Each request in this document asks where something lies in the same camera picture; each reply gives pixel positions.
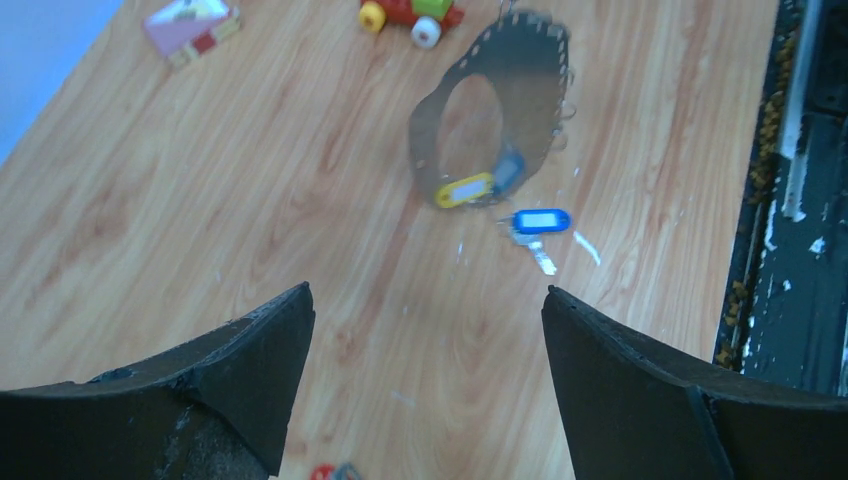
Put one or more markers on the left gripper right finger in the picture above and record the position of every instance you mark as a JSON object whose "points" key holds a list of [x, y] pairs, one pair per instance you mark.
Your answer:
{"points": [[633, 407]]}

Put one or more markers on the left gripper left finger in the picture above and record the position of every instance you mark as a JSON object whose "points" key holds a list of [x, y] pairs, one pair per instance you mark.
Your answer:
{"points": [[215, 407]]}

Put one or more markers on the blue key tag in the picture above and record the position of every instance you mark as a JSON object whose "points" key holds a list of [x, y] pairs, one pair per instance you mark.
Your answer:
{"points": [[540, 221]]}

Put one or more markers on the yellow key tag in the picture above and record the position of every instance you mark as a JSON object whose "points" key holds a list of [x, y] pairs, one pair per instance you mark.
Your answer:
{"points": [[463, 191]]}

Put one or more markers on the large perforated metal keyring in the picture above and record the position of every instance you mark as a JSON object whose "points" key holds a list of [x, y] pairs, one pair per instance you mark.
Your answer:
{"points": [[524, 56]]}

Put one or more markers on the red tag small key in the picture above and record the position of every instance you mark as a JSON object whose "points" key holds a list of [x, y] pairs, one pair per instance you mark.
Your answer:
{"points": [[344, 471]]}

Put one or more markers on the pink patterned wooden block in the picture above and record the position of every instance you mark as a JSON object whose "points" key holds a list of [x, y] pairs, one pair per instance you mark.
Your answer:
{"points": [[183, 31]]}

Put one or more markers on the toy brick car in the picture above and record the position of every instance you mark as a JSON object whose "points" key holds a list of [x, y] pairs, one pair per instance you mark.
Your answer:
{"points": [[428, 20]]}

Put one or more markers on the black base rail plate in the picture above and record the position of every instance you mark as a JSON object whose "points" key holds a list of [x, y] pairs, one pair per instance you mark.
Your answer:
{"points": [[784, 315]]}

